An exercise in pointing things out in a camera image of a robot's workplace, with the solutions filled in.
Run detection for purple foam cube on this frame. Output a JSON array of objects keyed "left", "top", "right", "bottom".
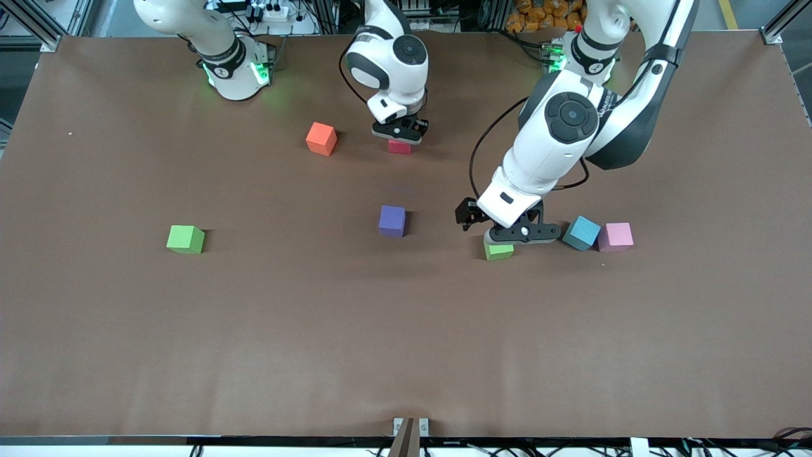
[{"left": 378, "top": 204, "right": 407, "bottom": 238}]

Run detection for orange foam cube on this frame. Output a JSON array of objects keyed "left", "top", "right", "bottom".
[{"left": 306, "top": 122, "right": 338, "bottom": 157}]

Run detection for blue foam cube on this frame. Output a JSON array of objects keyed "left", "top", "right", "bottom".
[{"left": 561, "top": 215, "right": 602, "bottom": 252}]

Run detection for black equipment rack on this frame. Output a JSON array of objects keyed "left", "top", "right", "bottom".
[{"left": 406, "top": 0, "right": 462, "bottom": 32}]

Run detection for brown paper table cover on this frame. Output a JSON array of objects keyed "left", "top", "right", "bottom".
[{"left": 0, "top": 32, "right": 812, "bottom": 439}]

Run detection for pink foam cube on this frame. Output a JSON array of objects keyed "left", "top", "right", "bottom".
[{"left": 597, "top": 222, "right": 634, "bottom": 253}]

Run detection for pile of orange packets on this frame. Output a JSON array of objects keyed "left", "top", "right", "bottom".
[{"left": 506, "top": 0, "right": 587, "bottom": 34}]

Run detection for white power strip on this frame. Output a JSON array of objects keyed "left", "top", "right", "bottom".
[{"left": 249, "top": 2, "right": 291, "bottom": 23}]

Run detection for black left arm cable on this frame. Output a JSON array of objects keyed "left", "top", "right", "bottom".
[{"left": 469, "top": 95, "right": 591, "bottom": 204}]

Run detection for dark aluminium post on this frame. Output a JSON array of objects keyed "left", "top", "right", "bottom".
[{"left": 303, "top": 0, "right": 340, "bottom": 34}]

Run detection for metal bracket with post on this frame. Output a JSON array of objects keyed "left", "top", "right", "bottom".
[{"left": 388, "top": 416, "right": 430, "bottom": 457}]

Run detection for tangled black cables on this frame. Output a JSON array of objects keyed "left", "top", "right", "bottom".
[{"left": 374, "top": 427, "right": 812, "bottom": 457}]

